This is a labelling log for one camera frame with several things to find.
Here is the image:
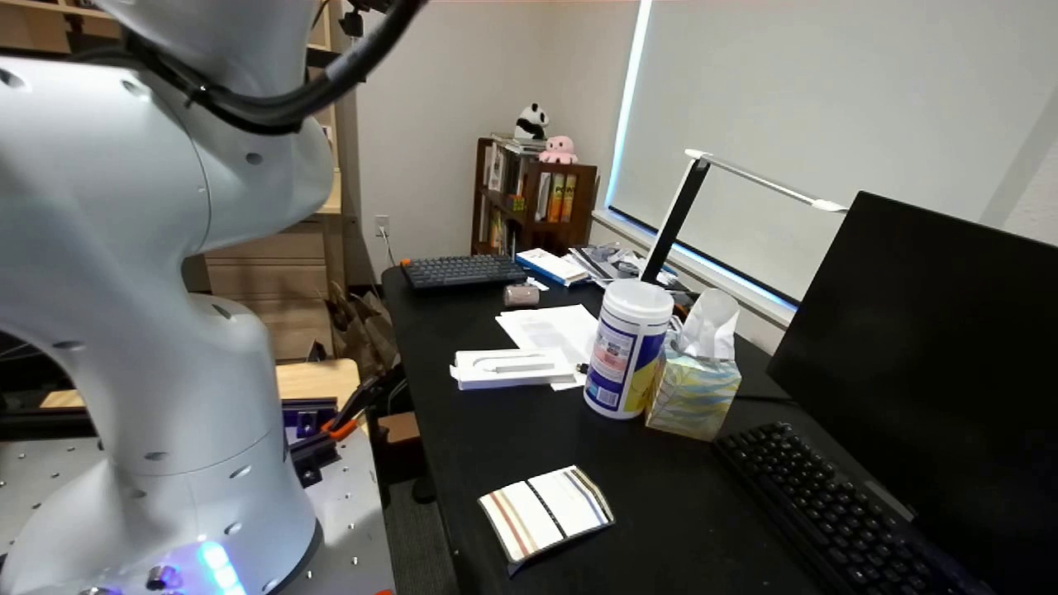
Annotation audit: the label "black keyboard blue backlight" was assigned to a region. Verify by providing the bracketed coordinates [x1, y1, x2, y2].
[711, 418, 996, 595]

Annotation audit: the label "white striped packet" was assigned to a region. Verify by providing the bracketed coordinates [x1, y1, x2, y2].
[477, 463, 617, 567]

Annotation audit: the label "small pink box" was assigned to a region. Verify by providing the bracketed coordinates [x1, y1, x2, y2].
[501, 281, 546, 309]

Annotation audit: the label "white roller blind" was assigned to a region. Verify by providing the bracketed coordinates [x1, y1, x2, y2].
[609, 0, 1058, 307]

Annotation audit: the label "white wipes canister blue label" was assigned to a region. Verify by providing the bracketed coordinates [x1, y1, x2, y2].
[580, 275, 679, 424]

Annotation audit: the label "pink octopus plush toy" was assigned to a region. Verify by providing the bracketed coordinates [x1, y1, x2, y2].
[537, 132, 582, 168]

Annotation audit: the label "blue book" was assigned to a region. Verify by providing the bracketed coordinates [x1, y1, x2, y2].
[512, 244, 600, 293]

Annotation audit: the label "small black keyboard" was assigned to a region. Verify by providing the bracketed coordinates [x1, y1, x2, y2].
[396, 250, 534, 293]

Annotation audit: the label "printed white paper document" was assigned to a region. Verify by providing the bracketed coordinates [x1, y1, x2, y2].
[492, 301, 606, 396]

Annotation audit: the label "dark wooden bookshelf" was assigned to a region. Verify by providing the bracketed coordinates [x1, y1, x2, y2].
[469, 132, 601, 262]

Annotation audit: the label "black computer monitor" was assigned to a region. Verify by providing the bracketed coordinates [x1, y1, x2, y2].
[765, 187, 1058, 595]

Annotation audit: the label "light wooden shelf unit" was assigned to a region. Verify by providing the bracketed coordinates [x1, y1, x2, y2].
[180, 0, 382, 362]

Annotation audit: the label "small blue device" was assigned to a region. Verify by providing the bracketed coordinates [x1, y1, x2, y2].
[280, 399, 336, 452]

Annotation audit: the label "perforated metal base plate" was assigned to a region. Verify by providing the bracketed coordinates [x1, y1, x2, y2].
[0, 424, 401, 595]

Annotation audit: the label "white desk lamp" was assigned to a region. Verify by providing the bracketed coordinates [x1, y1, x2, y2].
[636, 145, 852, 290]

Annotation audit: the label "red and black wires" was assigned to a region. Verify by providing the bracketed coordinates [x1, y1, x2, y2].
[287, 372, 385, 466]

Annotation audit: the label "panda plush toy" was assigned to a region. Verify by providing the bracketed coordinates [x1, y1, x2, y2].
[510, 100, 556, 154]

